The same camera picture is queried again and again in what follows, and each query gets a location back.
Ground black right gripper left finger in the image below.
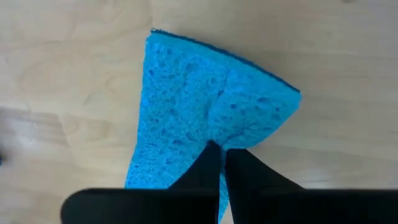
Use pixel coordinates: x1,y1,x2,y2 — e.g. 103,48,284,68
60,140,222,224

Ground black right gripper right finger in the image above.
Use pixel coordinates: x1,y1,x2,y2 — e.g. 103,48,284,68
225,148,398,224

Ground blue cellulose sponge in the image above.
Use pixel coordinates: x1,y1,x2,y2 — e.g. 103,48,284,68
124,27,303,224

